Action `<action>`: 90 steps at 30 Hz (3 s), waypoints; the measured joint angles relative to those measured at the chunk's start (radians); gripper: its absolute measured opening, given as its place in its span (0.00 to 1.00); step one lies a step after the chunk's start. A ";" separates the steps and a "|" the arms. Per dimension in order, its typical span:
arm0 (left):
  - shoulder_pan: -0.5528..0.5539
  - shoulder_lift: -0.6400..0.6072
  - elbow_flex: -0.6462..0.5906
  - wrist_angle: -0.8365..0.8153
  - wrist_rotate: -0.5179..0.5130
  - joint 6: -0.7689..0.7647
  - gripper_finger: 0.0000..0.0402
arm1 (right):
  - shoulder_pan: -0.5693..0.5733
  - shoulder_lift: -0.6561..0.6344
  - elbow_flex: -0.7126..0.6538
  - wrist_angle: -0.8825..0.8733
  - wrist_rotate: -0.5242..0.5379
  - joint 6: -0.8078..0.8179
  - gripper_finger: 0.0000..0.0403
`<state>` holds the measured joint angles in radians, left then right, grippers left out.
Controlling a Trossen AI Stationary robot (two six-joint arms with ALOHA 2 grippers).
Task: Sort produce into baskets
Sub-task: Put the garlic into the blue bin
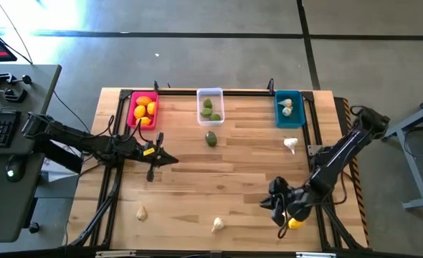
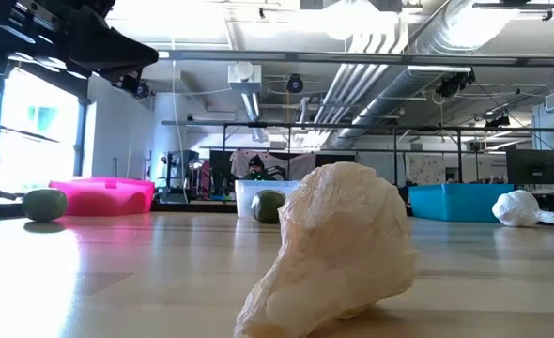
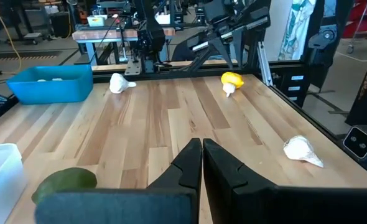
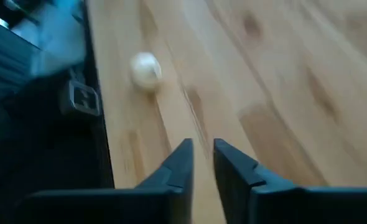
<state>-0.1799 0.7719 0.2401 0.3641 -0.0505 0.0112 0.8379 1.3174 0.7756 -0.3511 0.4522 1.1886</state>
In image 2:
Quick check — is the green lime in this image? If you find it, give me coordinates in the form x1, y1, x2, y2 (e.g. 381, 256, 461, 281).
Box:
22, 188, 69, 223

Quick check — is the pink plastic basket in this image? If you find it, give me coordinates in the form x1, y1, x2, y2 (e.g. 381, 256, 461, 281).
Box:
49, 176, 156, 217

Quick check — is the black ceiling spotlight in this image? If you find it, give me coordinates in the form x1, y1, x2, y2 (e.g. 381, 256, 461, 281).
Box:
484, 115, 511, 129

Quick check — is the black monitor on stand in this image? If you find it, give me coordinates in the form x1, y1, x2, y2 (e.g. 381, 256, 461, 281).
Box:
505, 148, 554, 186

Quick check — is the bright window with dark frame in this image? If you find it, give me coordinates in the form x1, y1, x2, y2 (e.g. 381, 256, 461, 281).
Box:
0, 69, 90, 196

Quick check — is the white ventilation box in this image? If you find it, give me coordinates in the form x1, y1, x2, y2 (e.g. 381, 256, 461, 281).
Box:
227, 60, 263, 94

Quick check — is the black metal rail frame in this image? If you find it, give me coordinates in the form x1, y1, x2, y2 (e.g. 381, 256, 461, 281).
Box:
161, 120, 554, 189

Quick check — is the blue plastic basket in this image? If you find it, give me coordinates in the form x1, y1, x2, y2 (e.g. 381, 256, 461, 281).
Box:
408, 182, 516, 223

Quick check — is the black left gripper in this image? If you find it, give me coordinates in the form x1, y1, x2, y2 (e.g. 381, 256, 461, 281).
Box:
0, 0, 161, 84

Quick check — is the clear plastic basket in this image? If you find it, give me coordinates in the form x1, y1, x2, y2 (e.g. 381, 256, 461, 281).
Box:
234, 179, 301, 220

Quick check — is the black equipment rack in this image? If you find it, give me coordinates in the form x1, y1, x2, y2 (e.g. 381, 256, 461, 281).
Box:
162, 149, 201, 192

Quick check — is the dark green avocado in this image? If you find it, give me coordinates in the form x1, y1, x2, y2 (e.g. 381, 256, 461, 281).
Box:
251, 189, 287, 224

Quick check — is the black flat screen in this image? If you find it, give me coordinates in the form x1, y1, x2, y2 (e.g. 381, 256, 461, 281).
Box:
314, 153, 357, 168

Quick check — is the cream crumpled plastic bag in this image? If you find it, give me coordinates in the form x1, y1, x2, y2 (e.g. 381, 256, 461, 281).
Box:
233, 161, 418, 338

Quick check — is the silver air duct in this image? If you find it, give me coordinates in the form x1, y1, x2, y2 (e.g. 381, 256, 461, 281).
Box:
304, 0, 522, 149

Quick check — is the person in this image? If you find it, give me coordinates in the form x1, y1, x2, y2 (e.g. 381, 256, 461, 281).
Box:
239, 154, 278, 182

